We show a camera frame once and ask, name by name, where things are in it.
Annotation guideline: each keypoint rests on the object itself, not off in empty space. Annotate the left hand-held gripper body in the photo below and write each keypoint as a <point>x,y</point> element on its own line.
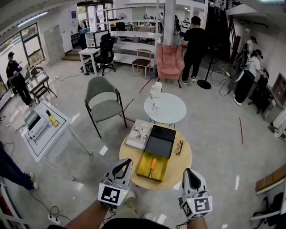
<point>109,194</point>

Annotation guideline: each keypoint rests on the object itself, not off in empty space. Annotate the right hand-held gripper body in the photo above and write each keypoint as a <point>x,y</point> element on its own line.
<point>200,204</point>

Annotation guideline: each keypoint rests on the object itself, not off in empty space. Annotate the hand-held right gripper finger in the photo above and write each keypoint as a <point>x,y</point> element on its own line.
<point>202,183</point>
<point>185,185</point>

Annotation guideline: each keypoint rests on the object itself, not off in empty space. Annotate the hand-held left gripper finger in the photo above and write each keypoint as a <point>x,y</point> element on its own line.
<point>128,173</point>
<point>110,171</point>

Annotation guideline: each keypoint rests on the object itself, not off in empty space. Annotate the orange screwdriver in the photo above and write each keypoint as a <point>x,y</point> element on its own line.
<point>153,164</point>

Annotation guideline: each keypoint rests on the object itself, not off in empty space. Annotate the yellow and black toolbox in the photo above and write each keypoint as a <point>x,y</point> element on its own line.
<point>161,141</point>

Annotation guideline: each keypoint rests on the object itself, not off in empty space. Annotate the person's left forearm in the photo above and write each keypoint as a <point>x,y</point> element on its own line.
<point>89,214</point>

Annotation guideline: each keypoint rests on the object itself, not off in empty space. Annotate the person's right forearm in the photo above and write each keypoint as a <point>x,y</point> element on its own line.
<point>197,223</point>

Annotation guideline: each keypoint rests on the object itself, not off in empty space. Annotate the long cardboard box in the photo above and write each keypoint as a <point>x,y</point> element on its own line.
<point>271,180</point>

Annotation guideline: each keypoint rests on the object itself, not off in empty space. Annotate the round wooden table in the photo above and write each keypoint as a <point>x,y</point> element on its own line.
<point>181,165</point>

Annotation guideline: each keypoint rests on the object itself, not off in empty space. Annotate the person's khaki trousers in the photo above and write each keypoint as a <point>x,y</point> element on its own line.
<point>125,208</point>

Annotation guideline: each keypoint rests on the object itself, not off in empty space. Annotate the person's white shoe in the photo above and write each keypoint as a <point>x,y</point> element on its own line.
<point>147,215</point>
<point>131,194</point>

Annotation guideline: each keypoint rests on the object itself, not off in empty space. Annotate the black eyeglasses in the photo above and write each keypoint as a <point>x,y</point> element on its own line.
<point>179,147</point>

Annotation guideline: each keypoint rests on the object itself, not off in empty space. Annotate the person's black shirt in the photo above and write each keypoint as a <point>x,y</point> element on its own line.
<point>134,224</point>

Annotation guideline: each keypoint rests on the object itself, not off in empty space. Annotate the illustrated book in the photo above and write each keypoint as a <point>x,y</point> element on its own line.
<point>138,134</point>

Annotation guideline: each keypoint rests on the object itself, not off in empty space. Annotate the white power strip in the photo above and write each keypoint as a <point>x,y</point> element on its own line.
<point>54,219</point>

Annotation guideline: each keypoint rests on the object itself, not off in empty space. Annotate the grey-green chair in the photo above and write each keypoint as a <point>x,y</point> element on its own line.
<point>105,109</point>

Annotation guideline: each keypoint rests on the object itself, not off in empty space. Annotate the white square table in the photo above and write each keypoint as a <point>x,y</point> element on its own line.
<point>53,138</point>

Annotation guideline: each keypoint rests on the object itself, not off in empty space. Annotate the small clear glass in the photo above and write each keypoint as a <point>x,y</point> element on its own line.
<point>155,107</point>

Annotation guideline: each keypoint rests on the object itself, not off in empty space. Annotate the black office chair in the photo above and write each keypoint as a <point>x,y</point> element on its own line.
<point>274,208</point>
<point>107,51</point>
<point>261,94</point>

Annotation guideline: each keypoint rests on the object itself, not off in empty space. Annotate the round white table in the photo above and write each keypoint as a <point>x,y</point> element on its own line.
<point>169,109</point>

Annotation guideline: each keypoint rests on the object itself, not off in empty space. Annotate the yellow bottle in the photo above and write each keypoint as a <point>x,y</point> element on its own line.
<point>52,118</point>

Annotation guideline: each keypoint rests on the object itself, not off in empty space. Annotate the clear plastic bottle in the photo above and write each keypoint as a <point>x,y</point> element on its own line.
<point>152,92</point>

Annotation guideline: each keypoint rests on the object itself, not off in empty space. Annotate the white portable gas stove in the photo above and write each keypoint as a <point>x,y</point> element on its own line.
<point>36,127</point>

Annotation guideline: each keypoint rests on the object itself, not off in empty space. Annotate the white jug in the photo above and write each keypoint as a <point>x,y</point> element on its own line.
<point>158,89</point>

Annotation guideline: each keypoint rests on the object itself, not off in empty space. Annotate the black floor stand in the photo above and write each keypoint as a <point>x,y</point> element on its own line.
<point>203,84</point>

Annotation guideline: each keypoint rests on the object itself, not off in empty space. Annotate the white metal rack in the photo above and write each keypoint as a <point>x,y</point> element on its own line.
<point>9,214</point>

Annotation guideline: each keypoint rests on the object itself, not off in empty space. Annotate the wooden chair brown seat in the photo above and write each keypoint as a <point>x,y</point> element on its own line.
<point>140,62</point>

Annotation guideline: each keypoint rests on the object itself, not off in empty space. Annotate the small dark table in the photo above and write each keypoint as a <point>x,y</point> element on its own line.
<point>39,83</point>

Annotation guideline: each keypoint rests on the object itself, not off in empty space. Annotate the white black golf bag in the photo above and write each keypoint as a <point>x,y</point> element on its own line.
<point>240,73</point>

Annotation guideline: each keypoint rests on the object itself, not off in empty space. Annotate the pink armchair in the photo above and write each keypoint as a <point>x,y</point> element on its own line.
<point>168,60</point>

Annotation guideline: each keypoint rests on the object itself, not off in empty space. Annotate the wooden steps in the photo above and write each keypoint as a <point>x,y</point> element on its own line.
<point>70,57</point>

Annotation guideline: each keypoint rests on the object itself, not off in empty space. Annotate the white desk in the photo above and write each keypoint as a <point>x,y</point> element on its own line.
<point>88,52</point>

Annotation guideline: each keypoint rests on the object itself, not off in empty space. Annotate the wooden cabinet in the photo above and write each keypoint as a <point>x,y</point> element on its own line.
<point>280,89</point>

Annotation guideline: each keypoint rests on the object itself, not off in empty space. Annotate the white cube shelf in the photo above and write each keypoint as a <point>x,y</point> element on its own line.
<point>98,39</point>

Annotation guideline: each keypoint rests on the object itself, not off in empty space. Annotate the white shelving rack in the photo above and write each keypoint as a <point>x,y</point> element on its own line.
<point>134,34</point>

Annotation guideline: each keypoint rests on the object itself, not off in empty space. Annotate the grey locker cabinet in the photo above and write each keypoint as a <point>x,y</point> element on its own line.
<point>53,44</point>

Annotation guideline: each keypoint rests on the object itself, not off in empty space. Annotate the large window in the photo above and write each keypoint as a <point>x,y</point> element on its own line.
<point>13,53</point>

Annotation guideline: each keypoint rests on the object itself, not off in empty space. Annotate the white pillar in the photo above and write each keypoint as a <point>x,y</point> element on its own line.
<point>169,22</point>

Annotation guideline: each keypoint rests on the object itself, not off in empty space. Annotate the long ceiling light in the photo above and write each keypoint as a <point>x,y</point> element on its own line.
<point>32,19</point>

